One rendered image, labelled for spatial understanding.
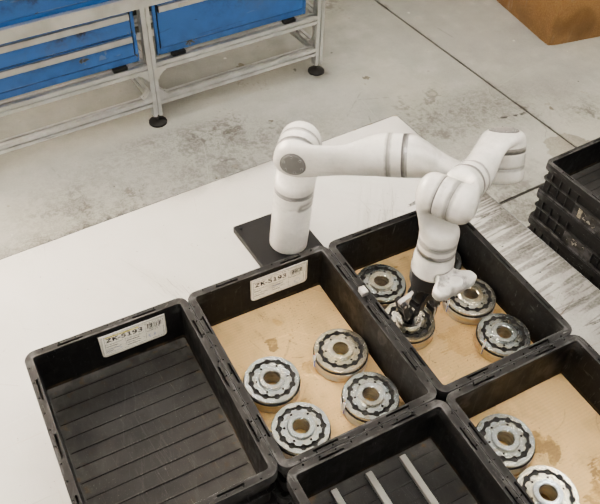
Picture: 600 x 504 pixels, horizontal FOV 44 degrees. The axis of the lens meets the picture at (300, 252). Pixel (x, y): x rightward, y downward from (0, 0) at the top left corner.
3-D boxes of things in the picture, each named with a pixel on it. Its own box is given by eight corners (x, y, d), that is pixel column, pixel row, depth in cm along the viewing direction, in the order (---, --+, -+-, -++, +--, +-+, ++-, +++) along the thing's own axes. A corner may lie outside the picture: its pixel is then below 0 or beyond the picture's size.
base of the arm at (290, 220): (264, 231, 180) (268, 178, 168) (299, 224, 183) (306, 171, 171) (276, 258, 175) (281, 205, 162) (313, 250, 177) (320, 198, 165)
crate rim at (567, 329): (324, 251, 150) (324, 243, 148) (445, 206, 160) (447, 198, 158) (439, 403, 126) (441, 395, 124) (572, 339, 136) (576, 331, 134)
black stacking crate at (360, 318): (191, 334, 146) (186, 297, 138) (321, 283, 157) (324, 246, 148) (282, 504, 123) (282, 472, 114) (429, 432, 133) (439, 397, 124)
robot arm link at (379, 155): (400, 151, 146) (405, 124, 153) (268, 147, 152) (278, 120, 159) (401, 187, 153) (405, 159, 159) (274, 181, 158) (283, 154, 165)
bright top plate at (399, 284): (347, 275, 152) (347, 273, 152) (389, 259, 155) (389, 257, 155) (372, 309, 146) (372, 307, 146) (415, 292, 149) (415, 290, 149)
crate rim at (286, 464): (185, 303, 140) (184, 294, 138) (324, 251, 150) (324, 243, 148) (282, 478, 115) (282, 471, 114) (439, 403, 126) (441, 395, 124)
